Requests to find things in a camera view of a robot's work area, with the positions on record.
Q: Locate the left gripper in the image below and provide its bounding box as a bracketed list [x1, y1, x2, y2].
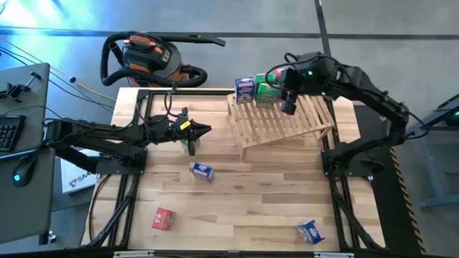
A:
[159, 117, 212, 157]

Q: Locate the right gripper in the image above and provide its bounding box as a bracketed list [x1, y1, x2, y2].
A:
[271, 52, 336, 115]

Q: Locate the blue Frosted Flakes cereal box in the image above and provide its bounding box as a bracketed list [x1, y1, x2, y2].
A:
[235, 76, 256, 105]
[189, 161, 215, 184]
[295, 219, 326, 246]

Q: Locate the wooden slatted shelf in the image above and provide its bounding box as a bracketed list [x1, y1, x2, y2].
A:
[226, 92, 337, 161]

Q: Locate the orange and black shop vacuum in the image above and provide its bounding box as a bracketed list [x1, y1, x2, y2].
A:
[120, 32, 191, 87]

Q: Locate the white printed cardboard box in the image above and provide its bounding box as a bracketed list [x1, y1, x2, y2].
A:
[60, 148, 98, 194]

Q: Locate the black hazard striped floor mat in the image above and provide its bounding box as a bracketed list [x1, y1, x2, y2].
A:
[353, 102, 427, 256]

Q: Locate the black device with green light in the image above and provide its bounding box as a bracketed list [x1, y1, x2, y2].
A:
[443, 103, 459, 127]

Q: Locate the black computer mouse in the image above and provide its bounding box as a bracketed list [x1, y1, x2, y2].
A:
[12, 153, 37, 187]

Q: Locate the black keyboard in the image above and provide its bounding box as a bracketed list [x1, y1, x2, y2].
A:
[0, 114, 27, 152]

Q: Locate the black desk clamp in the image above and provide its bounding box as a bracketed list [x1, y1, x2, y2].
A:
[0, 71, 42, 103]

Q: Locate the dark grey desk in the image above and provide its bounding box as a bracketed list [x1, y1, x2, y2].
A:
[0, 62, 57, 245]

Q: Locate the silver frame bracket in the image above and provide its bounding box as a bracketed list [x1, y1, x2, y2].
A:
[313, 252, 354, 258]
[113, 250, 155, 258]

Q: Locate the yellow floor cable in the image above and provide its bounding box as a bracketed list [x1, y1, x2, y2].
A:
[0, 34, 118, 102]

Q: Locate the grey metal stand frame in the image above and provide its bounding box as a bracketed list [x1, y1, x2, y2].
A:
[407, 93, 459, 211]

